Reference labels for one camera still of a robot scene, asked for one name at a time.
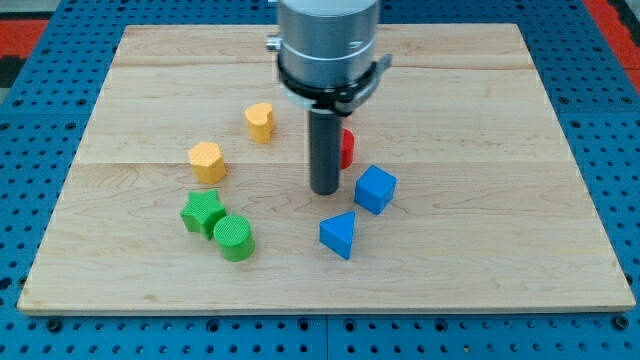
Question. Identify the yellow hexagon block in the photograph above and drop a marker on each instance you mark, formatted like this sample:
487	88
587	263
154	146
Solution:
207	162

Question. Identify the yellow heart block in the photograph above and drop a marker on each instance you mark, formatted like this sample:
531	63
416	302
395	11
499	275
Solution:
260	121

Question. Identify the light wooden board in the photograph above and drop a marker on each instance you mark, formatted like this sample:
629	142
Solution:
201	188

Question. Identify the green star block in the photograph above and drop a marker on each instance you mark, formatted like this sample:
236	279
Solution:
202	212

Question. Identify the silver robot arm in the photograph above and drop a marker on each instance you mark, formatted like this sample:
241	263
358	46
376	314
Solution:
325	61

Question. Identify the black clamp ring mount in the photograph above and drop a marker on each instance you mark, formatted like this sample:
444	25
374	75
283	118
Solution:
343	100

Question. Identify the green cylinder block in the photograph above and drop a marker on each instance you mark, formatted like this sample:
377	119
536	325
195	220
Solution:
234	237

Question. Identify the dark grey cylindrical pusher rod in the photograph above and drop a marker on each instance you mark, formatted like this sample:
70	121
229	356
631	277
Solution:
325	138

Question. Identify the red circle block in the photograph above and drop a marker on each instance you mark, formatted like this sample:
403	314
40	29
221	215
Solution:
347	148

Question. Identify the blue triangle block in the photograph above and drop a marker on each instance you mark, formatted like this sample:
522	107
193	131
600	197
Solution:
337	233

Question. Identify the blue cube block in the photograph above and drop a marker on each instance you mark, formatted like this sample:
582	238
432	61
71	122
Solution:
375	189

